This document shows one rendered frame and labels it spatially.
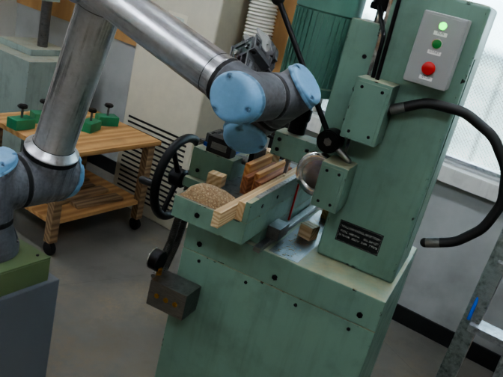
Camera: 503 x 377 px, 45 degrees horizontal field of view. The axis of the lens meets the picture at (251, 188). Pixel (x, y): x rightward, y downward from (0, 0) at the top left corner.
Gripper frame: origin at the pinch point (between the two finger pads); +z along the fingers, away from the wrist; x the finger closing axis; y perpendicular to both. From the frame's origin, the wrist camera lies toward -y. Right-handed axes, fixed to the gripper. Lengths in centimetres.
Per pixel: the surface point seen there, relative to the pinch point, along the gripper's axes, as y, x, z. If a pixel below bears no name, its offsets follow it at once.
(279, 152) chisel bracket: -32.6, 14.9, -4.0
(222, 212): -14.6, 17.1, -37.2
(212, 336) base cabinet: -53, 47, -45
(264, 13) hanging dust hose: -66, 54, 135
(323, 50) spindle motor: -14.2, -8.7, 6.4
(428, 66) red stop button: -18.1, -33.5, -11.0
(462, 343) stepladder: -134, -1, -20
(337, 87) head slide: -22.3, -8.7, 0.0
